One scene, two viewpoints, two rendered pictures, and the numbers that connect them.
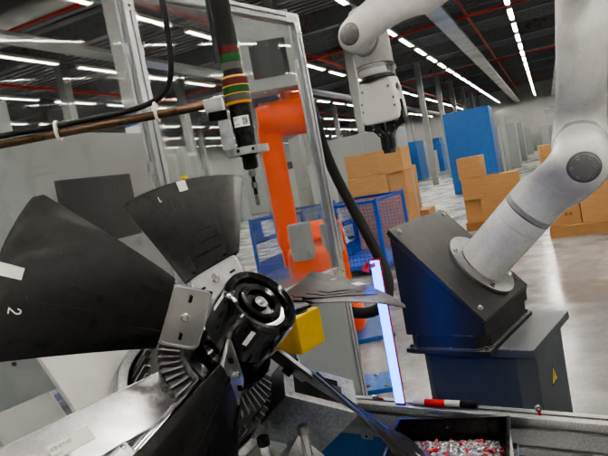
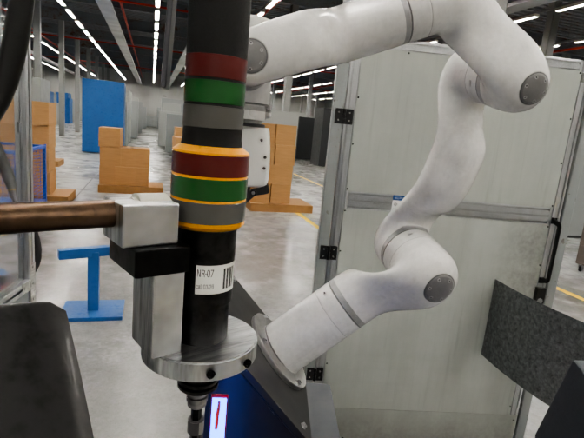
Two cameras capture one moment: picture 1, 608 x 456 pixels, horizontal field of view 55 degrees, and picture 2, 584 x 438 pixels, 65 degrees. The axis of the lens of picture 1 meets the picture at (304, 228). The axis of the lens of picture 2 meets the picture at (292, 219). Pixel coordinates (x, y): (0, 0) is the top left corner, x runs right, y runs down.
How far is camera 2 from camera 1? 0.78 m
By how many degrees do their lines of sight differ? 41
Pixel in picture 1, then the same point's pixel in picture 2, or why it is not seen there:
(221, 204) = (36, 416)
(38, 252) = not seen: outside the picture
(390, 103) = (259, 165)
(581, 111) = (422, 218)
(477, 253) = (289, 347)
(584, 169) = (441, 291)
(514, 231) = (337, 329)
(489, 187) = (123, 158)
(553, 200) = (387, 306)
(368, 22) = (286, 51)
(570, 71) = (447, 185)
